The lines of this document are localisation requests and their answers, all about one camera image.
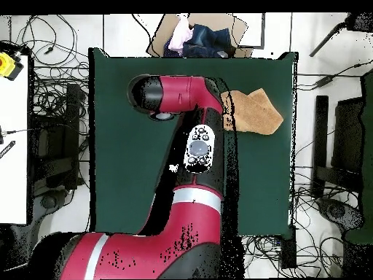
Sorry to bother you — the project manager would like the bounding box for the orange-brown terry towel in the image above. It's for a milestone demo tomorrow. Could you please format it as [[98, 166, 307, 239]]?
[[220, 87, 284, 136]]

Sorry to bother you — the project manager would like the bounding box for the dark green table cloth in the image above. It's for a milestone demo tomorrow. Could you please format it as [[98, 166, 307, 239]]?
[[88, 47, 299, 237]]

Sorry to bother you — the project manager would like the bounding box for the blue denim garment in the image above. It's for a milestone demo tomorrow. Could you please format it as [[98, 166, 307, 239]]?
[[162, 24, 235, 58]]

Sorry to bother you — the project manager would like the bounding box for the pink garment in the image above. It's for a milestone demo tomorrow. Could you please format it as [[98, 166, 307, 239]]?
[[168, 13, 194, 55]]

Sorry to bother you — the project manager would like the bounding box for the brown cardboard box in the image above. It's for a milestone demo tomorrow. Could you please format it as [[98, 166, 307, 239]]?
[[146, 12, 255, 58]]

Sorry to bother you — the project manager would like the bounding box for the black chair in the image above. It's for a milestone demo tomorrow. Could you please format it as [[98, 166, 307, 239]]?
[[310, 95, 366, 200]]

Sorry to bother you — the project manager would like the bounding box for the white side table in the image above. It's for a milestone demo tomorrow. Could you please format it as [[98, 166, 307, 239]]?
[[0, 55, 30, 225]]

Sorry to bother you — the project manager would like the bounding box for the yellow emergency stop box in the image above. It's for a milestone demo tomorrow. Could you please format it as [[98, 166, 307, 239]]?
[[0, 51, 25, 82]]

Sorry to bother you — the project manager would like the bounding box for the black stand frame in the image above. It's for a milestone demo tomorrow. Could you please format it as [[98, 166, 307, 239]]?
[[34, 83, 83, 192]]

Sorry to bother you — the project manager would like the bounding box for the black cable tangle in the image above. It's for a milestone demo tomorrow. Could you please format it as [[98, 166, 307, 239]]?
[[15, 14, 90, 189], [243, 171, 352, 279]]

